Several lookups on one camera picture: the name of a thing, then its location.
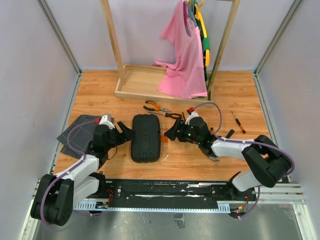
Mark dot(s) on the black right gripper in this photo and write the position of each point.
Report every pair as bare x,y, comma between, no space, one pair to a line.
172,132

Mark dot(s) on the aluminium frame post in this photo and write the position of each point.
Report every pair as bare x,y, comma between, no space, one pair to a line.
44,6
278,34

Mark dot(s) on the wooden clothes rack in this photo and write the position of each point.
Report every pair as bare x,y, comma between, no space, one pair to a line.
139,82

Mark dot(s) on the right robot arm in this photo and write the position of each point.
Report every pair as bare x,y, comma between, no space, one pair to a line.
267,163

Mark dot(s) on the pink t-shirt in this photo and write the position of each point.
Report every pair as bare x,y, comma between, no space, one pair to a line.
185,78

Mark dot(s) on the green yellow hangers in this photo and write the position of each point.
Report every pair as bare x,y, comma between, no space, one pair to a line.
199,21

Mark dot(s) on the small orange black screwdriver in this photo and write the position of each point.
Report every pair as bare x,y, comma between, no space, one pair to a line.
238,123

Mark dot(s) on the dark grey folded cloth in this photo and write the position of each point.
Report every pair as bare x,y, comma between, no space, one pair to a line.
80,137

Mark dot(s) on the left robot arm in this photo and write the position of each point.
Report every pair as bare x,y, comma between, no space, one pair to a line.
57,195

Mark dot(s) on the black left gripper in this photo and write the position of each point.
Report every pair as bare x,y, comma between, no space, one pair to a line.
125,136

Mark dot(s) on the black plastic tool case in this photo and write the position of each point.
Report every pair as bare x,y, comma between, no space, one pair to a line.
146,143

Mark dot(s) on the right aluminium frame post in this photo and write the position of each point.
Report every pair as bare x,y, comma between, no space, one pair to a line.
278,34

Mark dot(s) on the claw hammer black grip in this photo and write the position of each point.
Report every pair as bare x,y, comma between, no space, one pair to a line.
220,148

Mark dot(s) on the orange black pliers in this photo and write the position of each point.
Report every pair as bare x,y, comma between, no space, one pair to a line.
155,107

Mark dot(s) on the left aluminium frame post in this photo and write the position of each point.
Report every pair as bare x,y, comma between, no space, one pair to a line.
44,6

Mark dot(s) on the grey cable duct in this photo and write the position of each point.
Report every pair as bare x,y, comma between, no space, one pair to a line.
195,206

